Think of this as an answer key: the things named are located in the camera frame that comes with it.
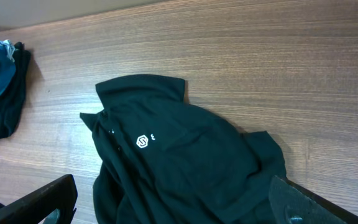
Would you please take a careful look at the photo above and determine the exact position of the black folded garment bottom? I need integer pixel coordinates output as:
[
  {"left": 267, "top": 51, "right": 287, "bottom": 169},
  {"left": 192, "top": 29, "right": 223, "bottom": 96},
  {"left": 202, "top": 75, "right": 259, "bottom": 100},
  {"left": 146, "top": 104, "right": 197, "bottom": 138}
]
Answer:
[{"left": 0, "top": 42, "right": 31, "bottom": 139}]

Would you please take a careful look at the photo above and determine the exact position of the black polo shirt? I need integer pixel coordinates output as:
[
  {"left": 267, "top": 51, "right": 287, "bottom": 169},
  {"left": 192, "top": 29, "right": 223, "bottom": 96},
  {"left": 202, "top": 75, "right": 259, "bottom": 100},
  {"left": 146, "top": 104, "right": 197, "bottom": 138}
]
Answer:
[{"left": 80, "top": 75, "right": 286, "bottom": 223}]

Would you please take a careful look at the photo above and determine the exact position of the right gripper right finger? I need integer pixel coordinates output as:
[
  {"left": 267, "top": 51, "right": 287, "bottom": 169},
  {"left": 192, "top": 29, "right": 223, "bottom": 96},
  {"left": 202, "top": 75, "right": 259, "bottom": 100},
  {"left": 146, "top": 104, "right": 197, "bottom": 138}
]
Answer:
[{"left": 268, "top": 176, "right": 358, "bottom": 224}]

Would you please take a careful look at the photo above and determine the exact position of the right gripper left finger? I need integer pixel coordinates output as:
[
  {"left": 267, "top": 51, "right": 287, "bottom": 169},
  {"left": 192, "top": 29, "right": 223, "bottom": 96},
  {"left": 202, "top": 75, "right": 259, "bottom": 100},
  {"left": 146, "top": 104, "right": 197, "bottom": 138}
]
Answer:
[{"left": 0, "top": 174, "right": 78, "bottom": 224}]

